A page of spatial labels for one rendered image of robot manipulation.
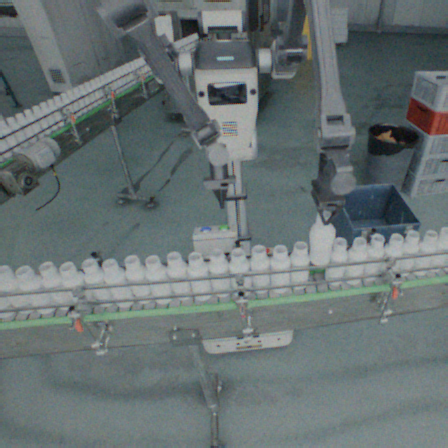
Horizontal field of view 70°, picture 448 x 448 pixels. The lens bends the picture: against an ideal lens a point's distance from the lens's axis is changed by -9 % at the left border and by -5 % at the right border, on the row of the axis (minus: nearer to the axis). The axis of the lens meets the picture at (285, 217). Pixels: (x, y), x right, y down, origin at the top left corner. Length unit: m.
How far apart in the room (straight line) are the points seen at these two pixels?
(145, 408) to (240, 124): 1.52
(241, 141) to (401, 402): 1.57
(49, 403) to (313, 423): 1.40
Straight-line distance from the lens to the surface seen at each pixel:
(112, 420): 2.09
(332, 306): 1.11
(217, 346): 1.98
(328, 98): 0.76
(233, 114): 1.32
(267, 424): 1.91
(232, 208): 1.59
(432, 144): 3.20
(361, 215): 1.76
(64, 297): 1.13
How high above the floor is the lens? 1.82
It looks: 39 degrees down
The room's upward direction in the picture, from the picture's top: 2 degrees clockwise
